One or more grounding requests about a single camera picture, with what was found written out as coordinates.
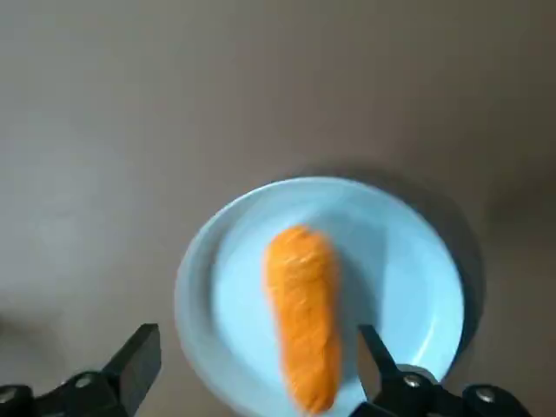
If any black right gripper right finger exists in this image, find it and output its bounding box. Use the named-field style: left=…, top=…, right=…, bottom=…
left=353, top=323, right=529, bottom=417

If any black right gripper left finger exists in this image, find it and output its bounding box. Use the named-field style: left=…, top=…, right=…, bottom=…
left=0, top=322, right=163, bottom=417

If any orange corn cob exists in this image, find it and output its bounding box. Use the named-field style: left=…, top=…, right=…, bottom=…
left=261, top=224, right=345, bottom=414

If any light blue plate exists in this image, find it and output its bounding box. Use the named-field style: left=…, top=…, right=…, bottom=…
left=174, top=175, right=467, bottom=417

